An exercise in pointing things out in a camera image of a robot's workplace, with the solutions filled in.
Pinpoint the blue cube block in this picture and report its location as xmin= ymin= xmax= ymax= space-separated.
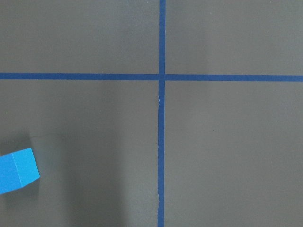
xmin=0 ymin=148 xmax=40 ymax=194

